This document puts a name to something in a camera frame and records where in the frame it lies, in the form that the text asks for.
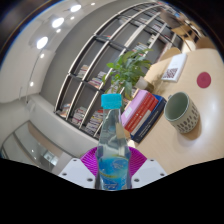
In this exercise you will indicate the red hardcover book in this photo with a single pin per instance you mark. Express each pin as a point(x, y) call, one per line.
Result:
point(146, 116)
point(141, 111)

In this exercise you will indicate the open magazine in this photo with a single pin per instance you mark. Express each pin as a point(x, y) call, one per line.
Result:
point(175, 68)

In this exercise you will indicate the grey bookshelf unit with books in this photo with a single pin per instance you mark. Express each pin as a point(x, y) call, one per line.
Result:
point(90, 73)

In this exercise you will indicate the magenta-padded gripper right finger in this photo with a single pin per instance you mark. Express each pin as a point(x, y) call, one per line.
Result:
point(150, 170)

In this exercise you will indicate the pink book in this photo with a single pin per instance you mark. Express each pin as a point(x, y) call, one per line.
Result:
point(133, 106)

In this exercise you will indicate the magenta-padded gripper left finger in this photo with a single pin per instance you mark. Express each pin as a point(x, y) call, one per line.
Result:
point(75, 170)

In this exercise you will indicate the potted green plant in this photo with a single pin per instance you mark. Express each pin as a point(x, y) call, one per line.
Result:
point(128, 68)

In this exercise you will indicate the ceiling lights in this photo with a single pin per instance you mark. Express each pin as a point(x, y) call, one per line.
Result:
point(57, 22)

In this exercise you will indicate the flat round red coaster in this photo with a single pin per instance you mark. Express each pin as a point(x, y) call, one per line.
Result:
point(203, 80)

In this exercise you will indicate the patterned ceramic mug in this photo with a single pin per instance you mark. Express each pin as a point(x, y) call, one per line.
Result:
point(185, 115)

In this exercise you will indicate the dark blue book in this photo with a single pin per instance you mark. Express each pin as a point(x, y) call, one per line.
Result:
point(151, 125)

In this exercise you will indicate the clear bottle with blue cap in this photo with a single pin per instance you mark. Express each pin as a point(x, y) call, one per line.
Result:
point(112, 150)

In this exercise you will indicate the round-backed wooden chair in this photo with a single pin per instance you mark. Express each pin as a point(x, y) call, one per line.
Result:
point(171, 53)

